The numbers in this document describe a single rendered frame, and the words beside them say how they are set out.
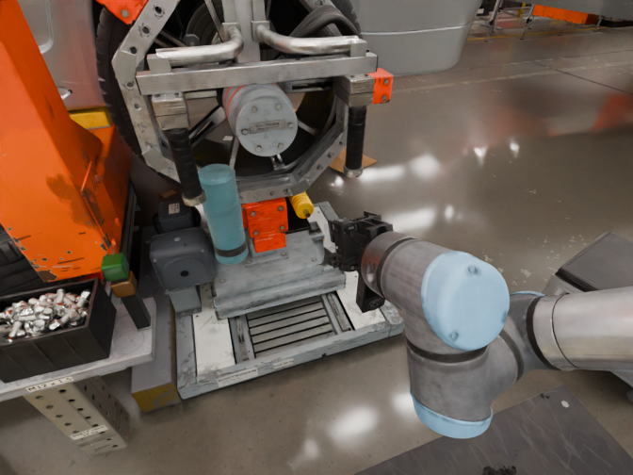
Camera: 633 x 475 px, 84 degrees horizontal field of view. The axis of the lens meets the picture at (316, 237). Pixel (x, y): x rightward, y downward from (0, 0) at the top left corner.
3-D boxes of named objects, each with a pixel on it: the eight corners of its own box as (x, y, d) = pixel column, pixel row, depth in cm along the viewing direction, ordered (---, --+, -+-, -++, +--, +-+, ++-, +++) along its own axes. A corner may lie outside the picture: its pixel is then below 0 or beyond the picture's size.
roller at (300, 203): (291, 175, 130) (290, 161, 126) (316, 221, 109) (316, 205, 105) (276, 177, 129) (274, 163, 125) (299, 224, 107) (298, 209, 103)
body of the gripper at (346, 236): (365, 209, 60) (406, 221, 49) (370, 255, 63) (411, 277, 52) (323, 220, 58) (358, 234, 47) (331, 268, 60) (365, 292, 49)
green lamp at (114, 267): (130, 265, 74) (123, 251, 72) (128, 278, 71) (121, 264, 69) (109, 270, 73) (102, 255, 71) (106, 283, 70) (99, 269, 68)
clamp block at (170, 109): (188, 109, 66) (181, 79, 63) (191, 127, 60) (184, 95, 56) (159, 112, 65) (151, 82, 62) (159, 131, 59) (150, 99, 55)
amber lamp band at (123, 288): (137, 281, 77) (131, 269, 75) (137, 294, 74) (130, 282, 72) (118, 286, 76) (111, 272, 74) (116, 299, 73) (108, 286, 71)
